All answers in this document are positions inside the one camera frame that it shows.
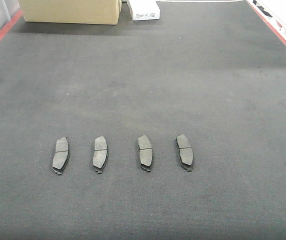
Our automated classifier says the grey brake pad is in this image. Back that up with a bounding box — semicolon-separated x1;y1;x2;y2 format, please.
92;136;108;174
176;134;193;172
138;135;153;173
52;137;70;175

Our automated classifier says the white carton box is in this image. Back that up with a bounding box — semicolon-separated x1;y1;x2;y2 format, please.
126;0;160;21

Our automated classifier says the cardboard box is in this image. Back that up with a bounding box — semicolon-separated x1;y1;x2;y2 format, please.
19;0;122;25

